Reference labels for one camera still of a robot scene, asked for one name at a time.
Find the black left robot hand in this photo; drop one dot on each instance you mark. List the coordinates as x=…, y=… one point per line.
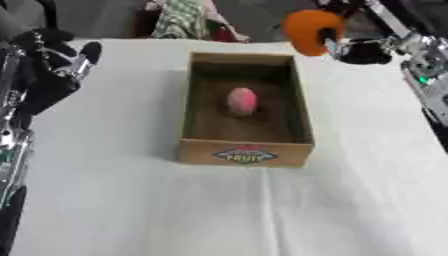
x=49, y=78

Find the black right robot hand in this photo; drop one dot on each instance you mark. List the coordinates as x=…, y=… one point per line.
x=364, y=52

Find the orange round toy fruit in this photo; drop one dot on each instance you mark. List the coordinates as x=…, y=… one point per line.
x=311, y=30

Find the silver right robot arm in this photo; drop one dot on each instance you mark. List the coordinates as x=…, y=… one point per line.
x=417, y=63

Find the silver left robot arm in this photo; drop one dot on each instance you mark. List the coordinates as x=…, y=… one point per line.
x=10, y=140

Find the tan cardboard box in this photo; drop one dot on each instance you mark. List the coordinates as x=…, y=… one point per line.
x=245, y=110

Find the pink toy fruit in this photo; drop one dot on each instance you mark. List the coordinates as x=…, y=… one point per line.
x=242, y=101

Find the green checked cloth bundle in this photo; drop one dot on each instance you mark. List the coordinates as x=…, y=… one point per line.
x=182, y=18

